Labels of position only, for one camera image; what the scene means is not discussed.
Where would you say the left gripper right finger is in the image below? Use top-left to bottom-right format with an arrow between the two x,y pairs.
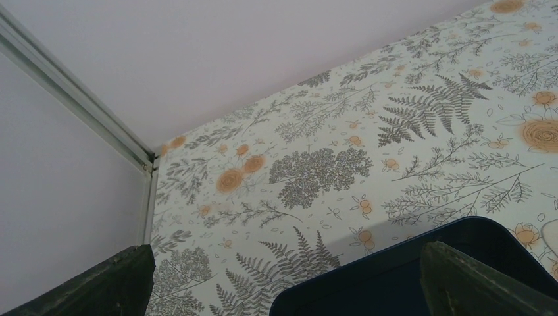
420,242 -> 557,315

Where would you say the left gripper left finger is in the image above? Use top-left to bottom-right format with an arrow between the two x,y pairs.
5,244 -> 156,315

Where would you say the dark blue plastic bin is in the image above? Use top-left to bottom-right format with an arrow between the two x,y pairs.
270,217 -> 557,315

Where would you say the floral patterned table mat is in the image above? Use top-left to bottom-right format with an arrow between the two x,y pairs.
146,1 -> 557,315

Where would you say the aluminium rail frame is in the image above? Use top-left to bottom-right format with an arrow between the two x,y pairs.
1,6 -> 159,244

